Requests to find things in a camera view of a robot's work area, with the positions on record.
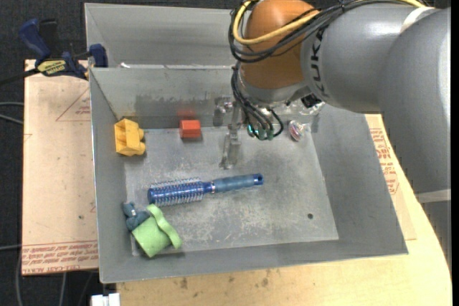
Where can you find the red block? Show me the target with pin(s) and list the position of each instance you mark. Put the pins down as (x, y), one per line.
(190, 129)

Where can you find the brown cardboard board red print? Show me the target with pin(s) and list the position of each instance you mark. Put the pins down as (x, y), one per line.
(57, 168)

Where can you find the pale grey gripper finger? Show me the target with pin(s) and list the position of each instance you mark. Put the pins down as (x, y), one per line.
(226, 154)
(235, 154)

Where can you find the clear glass thing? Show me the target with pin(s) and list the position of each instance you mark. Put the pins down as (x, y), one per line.
(296, 129)

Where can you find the blue hairbrush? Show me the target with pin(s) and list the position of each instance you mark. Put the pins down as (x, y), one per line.
(179, 191)

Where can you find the yellow toy block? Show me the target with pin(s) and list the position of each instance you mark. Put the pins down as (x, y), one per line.
(127, 138)

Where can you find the blue-grey toy animal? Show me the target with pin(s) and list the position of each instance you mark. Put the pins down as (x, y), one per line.
(134, 218)

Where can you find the grey metal bin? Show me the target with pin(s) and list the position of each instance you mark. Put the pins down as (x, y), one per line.
(258, 204)

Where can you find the green cup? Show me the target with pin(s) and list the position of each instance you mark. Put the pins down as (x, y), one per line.
(152, 234)

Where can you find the black cylinder on white bracket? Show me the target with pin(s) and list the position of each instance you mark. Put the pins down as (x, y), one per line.
(312, 101)

